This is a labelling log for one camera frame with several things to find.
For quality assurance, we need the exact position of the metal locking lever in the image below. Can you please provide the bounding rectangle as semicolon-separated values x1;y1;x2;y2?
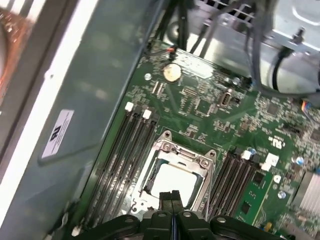
201;159;215;222

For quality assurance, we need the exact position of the green motherboard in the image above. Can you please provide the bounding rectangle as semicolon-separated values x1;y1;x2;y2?
81;39;320;240

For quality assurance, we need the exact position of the silver CPU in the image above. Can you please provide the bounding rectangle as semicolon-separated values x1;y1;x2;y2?
149;162;204;208

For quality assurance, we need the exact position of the black cable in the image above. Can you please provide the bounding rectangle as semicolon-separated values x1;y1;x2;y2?
158;0;193;52
271;46;320;95

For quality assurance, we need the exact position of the CPU socket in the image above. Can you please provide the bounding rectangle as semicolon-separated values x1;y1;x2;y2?
131;130;219;216

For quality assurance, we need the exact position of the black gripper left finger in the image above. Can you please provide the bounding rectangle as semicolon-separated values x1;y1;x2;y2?
86;191;173;240

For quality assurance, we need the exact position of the grey cable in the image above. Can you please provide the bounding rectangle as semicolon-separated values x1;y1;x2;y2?
246;0;267;85

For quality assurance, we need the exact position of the silver internal USB port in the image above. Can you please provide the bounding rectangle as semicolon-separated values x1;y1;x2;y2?
219;89;234;108

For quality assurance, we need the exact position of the black and grey PC case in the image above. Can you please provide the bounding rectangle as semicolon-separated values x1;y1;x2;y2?
0;0;320;240

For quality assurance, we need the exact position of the black graphics card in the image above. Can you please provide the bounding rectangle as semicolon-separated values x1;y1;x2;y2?
291;169;320;218

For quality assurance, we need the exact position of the silver coin battery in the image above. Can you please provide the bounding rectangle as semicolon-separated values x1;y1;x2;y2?
162;63;181;83

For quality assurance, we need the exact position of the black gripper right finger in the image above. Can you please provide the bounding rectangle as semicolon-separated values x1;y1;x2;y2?
172;190;262;240

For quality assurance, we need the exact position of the green RAM stick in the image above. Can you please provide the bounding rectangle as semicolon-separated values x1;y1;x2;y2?
233;171;275;225

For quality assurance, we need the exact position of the white warning label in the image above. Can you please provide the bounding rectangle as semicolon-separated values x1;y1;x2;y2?
40;109;75;159

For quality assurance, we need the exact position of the black RAM slot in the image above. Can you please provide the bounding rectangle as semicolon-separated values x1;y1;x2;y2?
103;109;153;223
226;154;261;221
216;149;252;220
207;147;243;218
93;109;143;226
83;102;135;226
113;116;162;221

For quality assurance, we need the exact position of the metal socket cover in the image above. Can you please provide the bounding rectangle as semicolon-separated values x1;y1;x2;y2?
139;147;215;211

